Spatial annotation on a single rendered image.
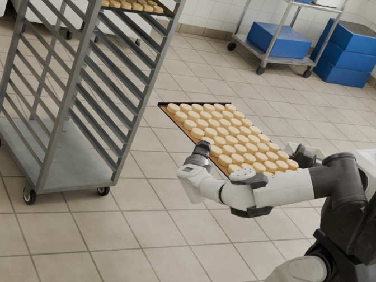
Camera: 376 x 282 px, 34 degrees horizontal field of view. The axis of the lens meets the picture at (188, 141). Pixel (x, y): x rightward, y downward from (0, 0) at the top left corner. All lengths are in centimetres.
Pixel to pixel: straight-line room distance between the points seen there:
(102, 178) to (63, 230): 39
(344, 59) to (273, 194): 523
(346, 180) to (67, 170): 196
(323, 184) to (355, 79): 548
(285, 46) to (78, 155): 336
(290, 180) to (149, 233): 176
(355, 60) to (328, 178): 532
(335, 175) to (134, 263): 165
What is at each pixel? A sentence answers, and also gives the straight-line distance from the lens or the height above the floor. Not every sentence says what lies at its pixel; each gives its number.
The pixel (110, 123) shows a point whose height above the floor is 41.
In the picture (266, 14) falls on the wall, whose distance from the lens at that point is 698.
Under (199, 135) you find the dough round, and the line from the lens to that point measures 227.
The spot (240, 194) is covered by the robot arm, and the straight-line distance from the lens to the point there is 178.
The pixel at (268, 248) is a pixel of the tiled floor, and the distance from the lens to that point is 374.
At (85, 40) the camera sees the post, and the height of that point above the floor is 99.
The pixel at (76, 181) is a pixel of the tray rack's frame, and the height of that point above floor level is 15.
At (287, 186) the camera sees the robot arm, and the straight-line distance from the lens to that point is 174.
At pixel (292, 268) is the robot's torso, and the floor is 85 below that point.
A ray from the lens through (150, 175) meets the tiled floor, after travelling 388.
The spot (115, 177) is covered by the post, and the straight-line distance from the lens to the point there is 340.
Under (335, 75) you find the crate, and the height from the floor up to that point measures 11.
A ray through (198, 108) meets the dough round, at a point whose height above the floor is 102.
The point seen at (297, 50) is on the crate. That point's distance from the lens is 655.
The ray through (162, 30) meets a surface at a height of 105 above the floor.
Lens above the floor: 202
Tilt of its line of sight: 27 degrees down
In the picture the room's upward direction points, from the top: 23 degrees clockwise
